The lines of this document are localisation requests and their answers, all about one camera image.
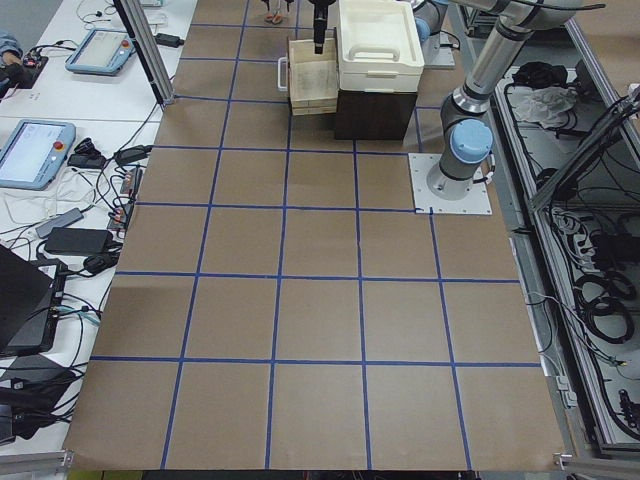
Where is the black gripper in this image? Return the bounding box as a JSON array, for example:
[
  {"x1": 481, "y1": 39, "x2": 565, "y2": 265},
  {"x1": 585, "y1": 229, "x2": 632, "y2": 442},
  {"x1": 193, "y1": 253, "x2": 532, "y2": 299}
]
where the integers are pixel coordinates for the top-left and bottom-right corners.
[{"x1": 309, "y1": 0, "x2": 335, "y2": 54}]

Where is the wooden drawer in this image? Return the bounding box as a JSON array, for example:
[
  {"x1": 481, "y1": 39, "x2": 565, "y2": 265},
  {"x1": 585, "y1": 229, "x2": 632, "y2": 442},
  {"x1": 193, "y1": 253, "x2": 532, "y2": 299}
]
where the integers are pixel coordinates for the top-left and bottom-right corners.
[{"x1": 287, "y1": 38, "x2": 338, "y2": 116}]

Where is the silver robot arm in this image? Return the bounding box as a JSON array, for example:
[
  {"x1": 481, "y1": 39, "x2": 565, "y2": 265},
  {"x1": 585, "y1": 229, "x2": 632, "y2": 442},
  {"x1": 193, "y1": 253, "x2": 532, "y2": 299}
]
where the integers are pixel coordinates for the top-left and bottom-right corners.
[
  {"x1": 310, "y1": 0, "x2": 449, "y2": 54},
  {"x1": 427, "y1": 0, "x2": 604, "y2": 200}
]

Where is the white plastic tray box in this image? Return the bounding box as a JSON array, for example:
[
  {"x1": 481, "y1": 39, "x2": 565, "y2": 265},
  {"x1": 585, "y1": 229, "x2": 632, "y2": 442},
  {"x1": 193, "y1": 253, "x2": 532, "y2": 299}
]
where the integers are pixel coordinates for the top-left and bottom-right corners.
[{"x1": 337, "y1": 1, "x2": 424, "y2": 93}]

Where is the dark brown wooden cabinet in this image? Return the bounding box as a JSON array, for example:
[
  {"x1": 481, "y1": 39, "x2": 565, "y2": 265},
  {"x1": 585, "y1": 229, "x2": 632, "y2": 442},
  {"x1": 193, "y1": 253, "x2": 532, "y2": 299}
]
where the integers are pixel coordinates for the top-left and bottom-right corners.
[{"x1": 333, "y1": 29, "x2": 418, "y2": 142}]

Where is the upper blue teach pendant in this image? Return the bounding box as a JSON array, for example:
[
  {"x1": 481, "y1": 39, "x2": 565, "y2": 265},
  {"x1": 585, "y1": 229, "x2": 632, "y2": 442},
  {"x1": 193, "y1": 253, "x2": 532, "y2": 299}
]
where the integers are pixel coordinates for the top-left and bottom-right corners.
[{"x1": 65, "y1": 28, "x2": 134, "y2": 76}]

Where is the blue teach pendant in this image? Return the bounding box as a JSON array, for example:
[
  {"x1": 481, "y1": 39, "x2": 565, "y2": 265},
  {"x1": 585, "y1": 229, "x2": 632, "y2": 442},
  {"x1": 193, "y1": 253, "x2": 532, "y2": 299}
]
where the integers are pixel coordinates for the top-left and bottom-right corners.
[
  {"x1": 1, "y1": 119, "x2": 76, "y2": 191},
  {"x1": 65, "y1": 28, "x2": 134, "y2": 76}
]

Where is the crumpled white cloth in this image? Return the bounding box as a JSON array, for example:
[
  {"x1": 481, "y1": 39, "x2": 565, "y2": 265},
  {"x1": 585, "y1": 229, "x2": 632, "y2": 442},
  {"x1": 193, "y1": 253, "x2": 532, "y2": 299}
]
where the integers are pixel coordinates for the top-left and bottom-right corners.
[{"x1": 513, "y1": 86, "x2": 578, "y2": 129}]

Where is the lower blue teach pendant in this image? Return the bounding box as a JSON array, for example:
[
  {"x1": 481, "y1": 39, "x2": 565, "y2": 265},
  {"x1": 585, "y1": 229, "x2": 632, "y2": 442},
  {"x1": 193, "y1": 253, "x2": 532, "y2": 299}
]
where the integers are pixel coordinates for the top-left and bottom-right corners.
[{"x1": 1, "y1": 119, "x2": 76, "y2": 191}]

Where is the black power adapter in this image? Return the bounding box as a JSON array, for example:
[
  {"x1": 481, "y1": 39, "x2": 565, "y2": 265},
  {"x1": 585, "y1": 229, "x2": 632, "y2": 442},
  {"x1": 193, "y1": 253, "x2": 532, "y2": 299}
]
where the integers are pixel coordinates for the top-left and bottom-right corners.
[{"x1": 44, "y1": 227, "x2": 113, "y2": 256}]

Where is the black laptop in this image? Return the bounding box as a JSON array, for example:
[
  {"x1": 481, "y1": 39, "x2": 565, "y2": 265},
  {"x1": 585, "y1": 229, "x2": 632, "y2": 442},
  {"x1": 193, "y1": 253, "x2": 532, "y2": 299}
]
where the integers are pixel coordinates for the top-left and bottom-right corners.
[{"x1": 1, "y1": 247, "x2": 66, "y2": 357}]

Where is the white drawer handle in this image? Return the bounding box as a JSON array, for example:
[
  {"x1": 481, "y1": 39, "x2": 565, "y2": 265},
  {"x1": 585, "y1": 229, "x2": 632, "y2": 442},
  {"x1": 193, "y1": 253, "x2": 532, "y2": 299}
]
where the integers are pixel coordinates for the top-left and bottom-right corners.
[{"x1": 277, "y1": 56, "x2": 289, "y2": 93}]

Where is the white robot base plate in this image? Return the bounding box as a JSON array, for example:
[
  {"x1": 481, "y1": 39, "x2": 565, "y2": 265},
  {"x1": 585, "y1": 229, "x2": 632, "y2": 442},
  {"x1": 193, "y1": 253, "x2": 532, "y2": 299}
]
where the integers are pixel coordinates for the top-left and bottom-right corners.
[{"x1": 408, "y1": 153, "x2": 492, "y2": 216}]

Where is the aluminium frame post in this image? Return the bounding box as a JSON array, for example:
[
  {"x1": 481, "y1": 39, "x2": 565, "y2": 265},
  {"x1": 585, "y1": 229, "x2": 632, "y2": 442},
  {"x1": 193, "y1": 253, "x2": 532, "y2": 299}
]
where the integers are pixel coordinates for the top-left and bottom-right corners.
[{"x1": 113, "y1": 0, "x2": 175, "y2": 108}]

